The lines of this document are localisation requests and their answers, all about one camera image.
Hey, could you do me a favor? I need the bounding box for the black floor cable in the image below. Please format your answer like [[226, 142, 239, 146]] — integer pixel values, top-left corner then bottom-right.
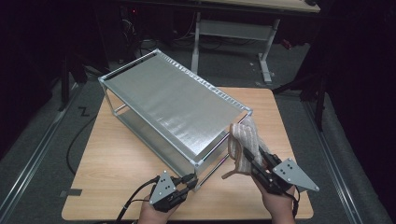
[[65, 114, 98, 175]]

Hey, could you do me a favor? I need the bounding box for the black stand leg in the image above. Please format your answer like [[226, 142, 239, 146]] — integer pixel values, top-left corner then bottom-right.
[[272, 71, 330, 132], [57, 54, 125, 112]]

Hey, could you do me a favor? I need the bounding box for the hand-held gripper cable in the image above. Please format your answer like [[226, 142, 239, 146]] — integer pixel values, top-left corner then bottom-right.
[[113, 175, 162, 224], [290, 186, 302, 218]]

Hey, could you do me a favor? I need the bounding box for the person's left hand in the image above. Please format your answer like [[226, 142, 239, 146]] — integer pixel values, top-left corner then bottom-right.
[[137, 198, 180, 224]]

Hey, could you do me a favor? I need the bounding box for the left hand-held gripper cable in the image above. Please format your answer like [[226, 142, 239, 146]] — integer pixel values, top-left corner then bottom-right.
[[113, 175, 162, 224]]

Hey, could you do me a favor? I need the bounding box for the black computer tower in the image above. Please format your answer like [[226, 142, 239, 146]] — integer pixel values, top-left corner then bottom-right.
[[120, 6, 141, 63]]

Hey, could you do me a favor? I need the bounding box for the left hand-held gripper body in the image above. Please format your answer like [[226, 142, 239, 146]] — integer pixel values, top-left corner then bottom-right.
[[148, 170, 191, 214]]

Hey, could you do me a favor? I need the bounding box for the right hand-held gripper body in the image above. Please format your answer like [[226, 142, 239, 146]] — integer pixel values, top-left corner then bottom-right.
[[257, 157, 320, 197]]

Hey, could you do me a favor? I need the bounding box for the black cable bundle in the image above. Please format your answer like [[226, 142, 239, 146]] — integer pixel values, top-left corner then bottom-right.
[[120, 18, 158, 68]]

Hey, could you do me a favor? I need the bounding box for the person's right hand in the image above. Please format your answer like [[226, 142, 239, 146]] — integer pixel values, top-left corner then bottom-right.
[[252, 179, 297, 219]]

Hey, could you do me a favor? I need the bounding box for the right hand-held gripper cable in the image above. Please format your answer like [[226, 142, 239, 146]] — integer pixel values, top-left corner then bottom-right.
[[290, 186, 302, 218]]

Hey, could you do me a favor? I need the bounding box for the white-legged desk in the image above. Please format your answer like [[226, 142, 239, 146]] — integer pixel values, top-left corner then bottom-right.
[[190, 0, 321, 83]]

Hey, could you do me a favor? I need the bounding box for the beige striped towel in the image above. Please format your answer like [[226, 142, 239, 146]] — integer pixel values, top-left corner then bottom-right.
[[221, 116, 272, 181]]

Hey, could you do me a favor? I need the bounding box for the grey tape strip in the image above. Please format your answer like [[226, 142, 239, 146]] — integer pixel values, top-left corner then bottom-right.
[[59, 188, 83, 198]]

